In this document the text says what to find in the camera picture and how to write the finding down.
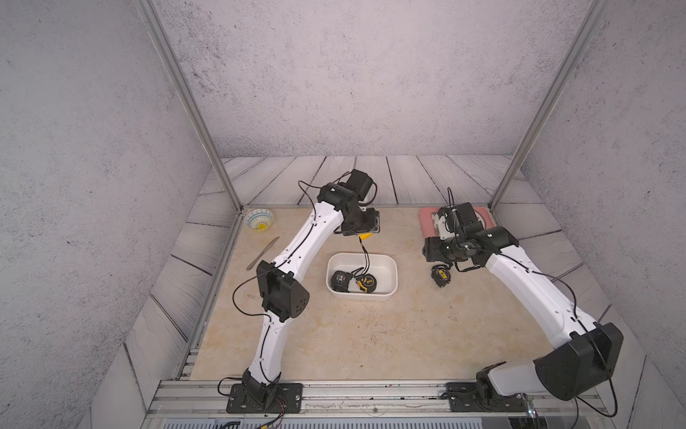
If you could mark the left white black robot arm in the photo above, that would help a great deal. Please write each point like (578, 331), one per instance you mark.
(339, 209)

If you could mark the black yellow 3m tape measure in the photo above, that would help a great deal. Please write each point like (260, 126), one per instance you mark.
(367, 283)

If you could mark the metal butter knife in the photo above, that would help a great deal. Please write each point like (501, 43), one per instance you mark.
(258, 258)

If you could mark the aluminium front rail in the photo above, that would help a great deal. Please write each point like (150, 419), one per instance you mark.
(366, 404)

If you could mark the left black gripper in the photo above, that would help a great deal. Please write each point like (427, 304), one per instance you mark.
(372, 224)

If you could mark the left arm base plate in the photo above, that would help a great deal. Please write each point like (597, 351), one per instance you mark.
(273, 399)

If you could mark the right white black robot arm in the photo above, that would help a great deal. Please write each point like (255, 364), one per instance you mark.
(584, 353)

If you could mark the round black tape measure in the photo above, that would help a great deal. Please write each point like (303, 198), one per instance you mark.
(441, 275)

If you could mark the left aluminium frame post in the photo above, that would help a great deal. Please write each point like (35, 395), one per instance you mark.
(170, 62)

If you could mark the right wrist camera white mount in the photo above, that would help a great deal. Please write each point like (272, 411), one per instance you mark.
(445, 224)

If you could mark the patterned ceramic bowl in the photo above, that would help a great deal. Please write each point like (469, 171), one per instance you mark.
(259, 219)

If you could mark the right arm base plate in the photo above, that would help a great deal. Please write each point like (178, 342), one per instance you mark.
(478, 397)

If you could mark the white plastic storage box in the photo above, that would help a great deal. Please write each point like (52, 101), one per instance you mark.
(382, 267)

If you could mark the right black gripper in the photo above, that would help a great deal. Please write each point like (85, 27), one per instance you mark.
(431, 250)

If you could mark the right aluminium frame post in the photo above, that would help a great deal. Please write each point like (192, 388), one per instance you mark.
(573, 56)

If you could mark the pink tray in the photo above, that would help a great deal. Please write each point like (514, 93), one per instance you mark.
(427, 224)

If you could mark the aluminium frame post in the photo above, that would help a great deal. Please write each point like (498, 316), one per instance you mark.
(170, 62)
(573, 56)

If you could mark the dark grey 5M tape measure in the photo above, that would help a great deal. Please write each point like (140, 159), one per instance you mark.
(340, 281)

